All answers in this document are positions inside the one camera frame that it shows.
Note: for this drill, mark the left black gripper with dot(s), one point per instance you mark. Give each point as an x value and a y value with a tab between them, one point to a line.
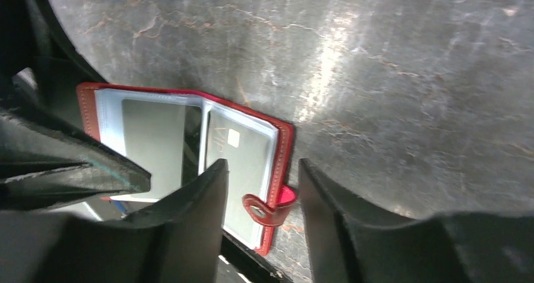
47	159

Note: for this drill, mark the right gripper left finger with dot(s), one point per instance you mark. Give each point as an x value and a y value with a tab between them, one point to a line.
176	239

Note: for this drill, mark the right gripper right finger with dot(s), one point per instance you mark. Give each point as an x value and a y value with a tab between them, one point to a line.
353	240

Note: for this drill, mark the red leather card holder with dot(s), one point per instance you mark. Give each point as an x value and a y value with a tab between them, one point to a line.
257	148

